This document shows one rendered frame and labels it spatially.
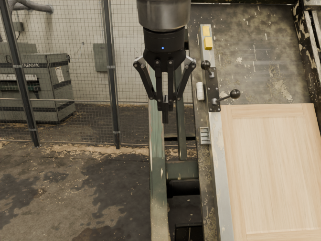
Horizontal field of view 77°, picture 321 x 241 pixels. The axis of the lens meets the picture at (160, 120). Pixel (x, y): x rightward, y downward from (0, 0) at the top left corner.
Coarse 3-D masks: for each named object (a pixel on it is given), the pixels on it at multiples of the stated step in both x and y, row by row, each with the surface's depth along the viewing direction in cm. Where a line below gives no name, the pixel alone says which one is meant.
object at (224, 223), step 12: (204, 24) 93; (204, 36) 92; (204, 72) 88; (204, 84) 88; (204, 96) 89; (216, 120) 83; (216, 132) 82; (216, 144) 81; (216, 156) 80; (216, 168) 79; (216, 180) 78; (216, 192) 77; (228, 192) 77; (216, 204) 77; (228, 204) 76; (216, 216) 77; (228, 216) 75; (216, 228) 78; (228, 228) 74; (228, 240) 73
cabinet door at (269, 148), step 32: (224, 128) 85; (256, 128) 86; (288, 128) 87; (256, 160) 83; (288, 160) 84; (320, 160) 84; (256, 192) 80; (288, 192) 81; (320, 192) 81; (256, 224) 77; (288, 224) 78; (320, 224) 79
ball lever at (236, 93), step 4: (232, 92) 74; (236, 92) 74; (228, 96) 77; (232, 96) 74; (236, 96) 74; (212, 100) 83; (216, 100) 82; (220, 100) 81; (212, 104) 83; (216, 104) 83
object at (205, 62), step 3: (204, 60) 76; (207, 60) 76; (201, 63) 77; (204, 63) 76; (207, 63) 76; (210, 63) 77; (201, 66) 77; (204, 66) 76; (207, 66) 76; (204, 69) 77; (207, 69) 77; (210, 72) 83; (213, 72) 86; (210, 75) 85; (213, 75) 85
